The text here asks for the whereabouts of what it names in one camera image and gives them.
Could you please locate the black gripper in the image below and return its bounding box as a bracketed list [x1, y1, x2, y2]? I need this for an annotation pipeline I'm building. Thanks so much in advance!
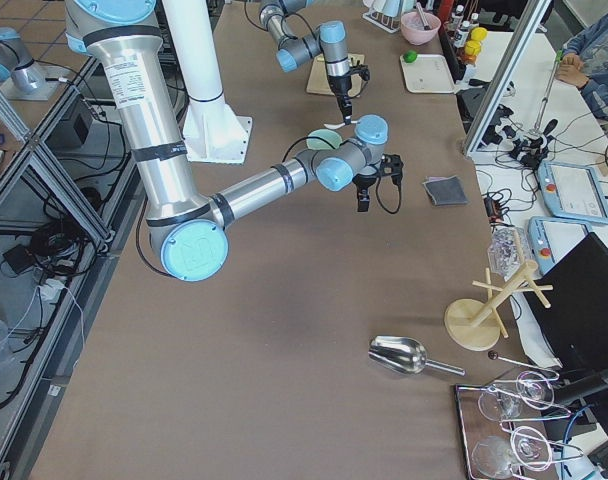
[326, 58, 370, 124]
[353, 154, 403, 212]

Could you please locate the light green bowl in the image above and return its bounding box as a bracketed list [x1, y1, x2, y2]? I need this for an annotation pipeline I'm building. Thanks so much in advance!
[306, 129, 342, 150]

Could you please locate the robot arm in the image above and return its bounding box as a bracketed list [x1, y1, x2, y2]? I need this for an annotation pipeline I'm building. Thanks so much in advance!
[258, 0, 370, 125]
[65, 1, 388, 282]

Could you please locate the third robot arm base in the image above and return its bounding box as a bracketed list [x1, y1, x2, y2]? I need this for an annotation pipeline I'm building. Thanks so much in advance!
[0, 27, 57, 101]

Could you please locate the pink mixing bowl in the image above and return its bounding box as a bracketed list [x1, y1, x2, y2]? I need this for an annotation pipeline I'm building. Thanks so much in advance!
[400, 11, 442, 45]

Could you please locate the bamboo cutting board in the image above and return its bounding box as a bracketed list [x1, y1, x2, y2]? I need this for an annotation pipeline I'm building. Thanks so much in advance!
[306, 53, 365, 97]

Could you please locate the grey folded cloth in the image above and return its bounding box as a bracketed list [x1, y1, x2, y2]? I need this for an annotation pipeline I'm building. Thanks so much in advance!
[423, 176, 468, 206]

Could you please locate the green lime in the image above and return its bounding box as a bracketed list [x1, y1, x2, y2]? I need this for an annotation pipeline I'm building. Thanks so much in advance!
[403, 50, 418, 63]

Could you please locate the cream tray with bear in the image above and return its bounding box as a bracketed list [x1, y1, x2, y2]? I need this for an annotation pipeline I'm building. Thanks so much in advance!
[399, 54, 455, 94]

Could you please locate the yellow sauce bottle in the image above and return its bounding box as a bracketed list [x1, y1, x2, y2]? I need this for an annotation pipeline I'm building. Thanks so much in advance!
[461, 40, 482, 67]

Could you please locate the clear plastic container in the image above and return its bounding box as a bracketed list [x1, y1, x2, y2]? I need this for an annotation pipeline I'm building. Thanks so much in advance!
[487, 227, 533, 278]

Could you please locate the metal scoop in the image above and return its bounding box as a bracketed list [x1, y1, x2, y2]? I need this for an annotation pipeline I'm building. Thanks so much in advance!
[368, 335, 466, 376]

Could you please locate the wooden mug tree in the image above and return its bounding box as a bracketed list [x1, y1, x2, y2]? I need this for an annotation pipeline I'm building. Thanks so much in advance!
[444, 230, 554, 351]

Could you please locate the near teach pendant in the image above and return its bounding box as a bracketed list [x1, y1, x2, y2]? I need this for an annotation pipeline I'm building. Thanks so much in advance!
[528, 216, 593, 274]

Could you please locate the teach pendant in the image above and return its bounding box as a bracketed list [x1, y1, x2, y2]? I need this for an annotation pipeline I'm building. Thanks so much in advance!
[537, 161, 608, 225]
[528, 216, 593, 274]

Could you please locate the far teach pendant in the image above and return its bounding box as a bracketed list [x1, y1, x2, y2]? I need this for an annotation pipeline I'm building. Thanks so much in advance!
[537, 161, 608, 225]

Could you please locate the person in blue hoodie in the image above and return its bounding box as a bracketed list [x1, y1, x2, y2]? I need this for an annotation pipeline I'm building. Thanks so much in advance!
[556, 13, 608, 121]

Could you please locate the black monitor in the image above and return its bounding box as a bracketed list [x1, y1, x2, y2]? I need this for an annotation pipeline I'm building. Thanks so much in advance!
[525, 233, 608, 371]

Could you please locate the wine glass rack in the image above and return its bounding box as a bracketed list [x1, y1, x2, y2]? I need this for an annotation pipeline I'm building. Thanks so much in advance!
[454, 369, 583, 479]

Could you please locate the aluminium frame post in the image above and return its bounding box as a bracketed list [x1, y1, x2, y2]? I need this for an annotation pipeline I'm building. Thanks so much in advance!
[462, 0, 551, 157]

